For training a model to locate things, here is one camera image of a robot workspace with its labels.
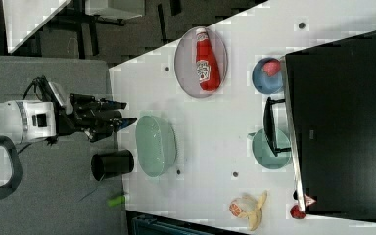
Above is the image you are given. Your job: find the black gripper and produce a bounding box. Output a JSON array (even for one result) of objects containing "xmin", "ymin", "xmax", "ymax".
[{"xmin": 56, "ymin": 93, "xmax": 137, "ymax": 142}]

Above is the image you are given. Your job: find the green plastic strainer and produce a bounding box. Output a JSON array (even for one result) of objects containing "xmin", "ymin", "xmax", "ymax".
[{"xmin": 135, "ymin": 116, "xmax": 177, "ymax": 177}]

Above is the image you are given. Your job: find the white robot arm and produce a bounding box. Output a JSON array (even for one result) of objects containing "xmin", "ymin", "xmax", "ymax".
[{"xmin": 0, "ymin": 94, "xmax": 137, "ymax": 200}]

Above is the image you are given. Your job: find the black cylindrical cup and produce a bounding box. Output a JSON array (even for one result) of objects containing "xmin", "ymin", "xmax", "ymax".
[{"xmin": 91, "ymin": 150, "xmax": 134, "ymax": 181}]

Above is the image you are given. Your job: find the green marker pen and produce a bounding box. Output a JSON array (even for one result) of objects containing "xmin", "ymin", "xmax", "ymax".
[{"xmin": 108, "ymin": 195, "xmax": 126, "ymax": 207}]

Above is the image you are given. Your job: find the grey round plate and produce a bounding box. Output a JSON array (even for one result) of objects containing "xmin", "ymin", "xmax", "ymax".
[{"xmin": 174, "ymin": 26, "xmax": 228, "ymax": 98}]

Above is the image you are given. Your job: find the red ketchup bottle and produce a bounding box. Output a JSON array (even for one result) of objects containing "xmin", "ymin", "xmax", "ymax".
[{"xmin": 196, "ymin": 27, "xmax": 221, "ymax": 92}]

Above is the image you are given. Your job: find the blue bowl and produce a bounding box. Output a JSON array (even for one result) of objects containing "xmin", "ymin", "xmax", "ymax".
[{"xmin": 252, "ymin": 58, "xmax": 283, "ymax": 94}]

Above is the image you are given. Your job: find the red strawberry toy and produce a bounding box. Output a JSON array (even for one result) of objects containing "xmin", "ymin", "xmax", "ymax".
[{"xmin": 262, "ymin": 60, "xmax": 281, "ymax": 76}]

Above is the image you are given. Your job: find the peeled banana toy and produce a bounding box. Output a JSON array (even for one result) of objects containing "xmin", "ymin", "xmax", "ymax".
[{"xmin": 229, "ymin": 191, "xmax": 267, "ymax": 231}]

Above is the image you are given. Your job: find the red small toy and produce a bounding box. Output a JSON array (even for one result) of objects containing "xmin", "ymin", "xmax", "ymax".
[{"xmin": 290, "ymin": 205, "xmax": 306, "ymax": 219}]

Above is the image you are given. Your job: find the black toaster oven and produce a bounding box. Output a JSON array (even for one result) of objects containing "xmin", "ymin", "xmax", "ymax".
[{"xmin": 263, "ymin": 30, "xmax": 376, "ymax": 222}]

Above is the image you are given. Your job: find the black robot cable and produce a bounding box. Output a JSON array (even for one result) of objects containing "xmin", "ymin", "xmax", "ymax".
[{"xmin": 22, "ymin": 76, "xmax": 48, "ymax": 101}]

